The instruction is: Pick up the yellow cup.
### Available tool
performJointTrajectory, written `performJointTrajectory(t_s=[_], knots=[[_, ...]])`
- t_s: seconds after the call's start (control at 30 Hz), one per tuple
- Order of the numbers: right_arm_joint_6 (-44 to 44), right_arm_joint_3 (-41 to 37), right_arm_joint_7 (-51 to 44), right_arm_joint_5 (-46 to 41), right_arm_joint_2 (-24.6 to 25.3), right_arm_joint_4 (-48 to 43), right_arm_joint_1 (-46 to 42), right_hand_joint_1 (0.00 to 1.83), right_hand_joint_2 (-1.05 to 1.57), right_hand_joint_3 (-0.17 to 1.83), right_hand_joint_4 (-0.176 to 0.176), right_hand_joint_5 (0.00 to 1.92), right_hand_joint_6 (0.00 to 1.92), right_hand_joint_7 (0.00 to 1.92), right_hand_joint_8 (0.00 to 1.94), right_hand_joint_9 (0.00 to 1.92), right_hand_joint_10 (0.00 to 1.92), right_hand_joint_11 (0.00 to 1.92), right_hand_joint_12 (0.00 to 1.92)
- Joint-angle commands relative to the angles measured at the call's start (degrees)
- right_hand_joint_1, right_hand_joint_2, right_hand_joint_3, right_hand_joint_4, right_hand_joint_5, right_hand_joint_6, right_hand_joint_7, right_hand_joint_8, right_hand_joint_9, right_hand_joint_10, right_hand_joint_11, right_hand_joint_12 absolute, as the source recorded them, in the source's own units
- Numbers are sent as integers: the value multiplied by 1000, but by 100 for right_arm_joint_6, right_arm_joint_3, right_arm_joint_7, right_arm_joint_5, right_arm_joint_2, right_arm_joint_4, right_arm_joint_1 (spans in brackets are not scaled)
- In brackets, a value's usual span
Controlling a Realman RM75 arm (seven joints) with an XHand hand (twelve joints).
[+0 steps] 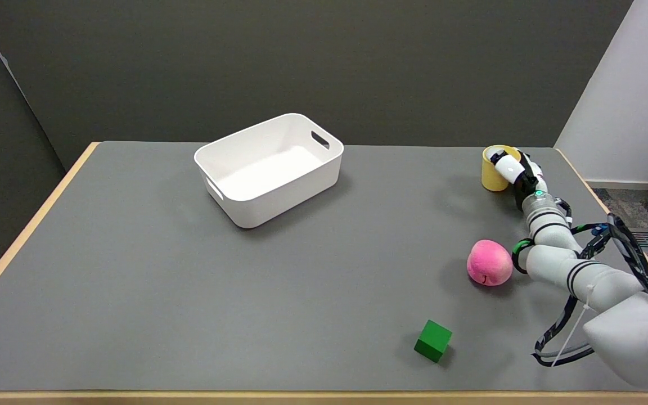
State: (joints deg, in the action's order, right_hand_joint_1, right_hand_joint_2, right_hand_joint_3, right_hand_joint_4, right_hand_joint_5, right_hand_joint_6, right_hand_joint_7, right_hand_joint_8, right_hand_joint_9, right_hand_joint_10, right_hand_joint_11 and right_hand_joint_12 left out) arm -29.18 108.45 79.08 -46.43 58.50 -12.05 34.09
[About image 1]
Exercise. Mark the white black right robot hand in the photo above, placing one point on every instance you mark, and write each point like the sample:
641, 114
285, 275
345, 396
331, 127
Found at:
518, 171

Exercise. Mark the yellow cup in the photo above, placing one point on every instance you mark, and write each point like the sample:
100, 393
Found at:
493, 175

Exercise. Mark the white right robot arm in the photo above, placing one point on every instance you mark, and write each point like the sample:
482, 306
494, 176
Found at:
594, 275

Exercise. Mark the pink toy peach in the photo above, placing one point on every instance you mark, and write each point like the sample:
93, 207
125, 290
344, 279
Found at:
489, 262

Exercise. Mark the white zip tie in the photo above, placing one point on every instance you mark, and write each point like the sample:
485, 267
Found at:
584, 308

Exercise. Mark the green cube block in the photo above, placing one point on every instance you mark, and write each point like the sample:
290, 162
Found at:
433, 340

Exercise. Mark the white plastic storage bin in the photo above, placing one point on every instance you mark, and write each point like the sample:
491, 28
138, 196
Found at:
268, 171

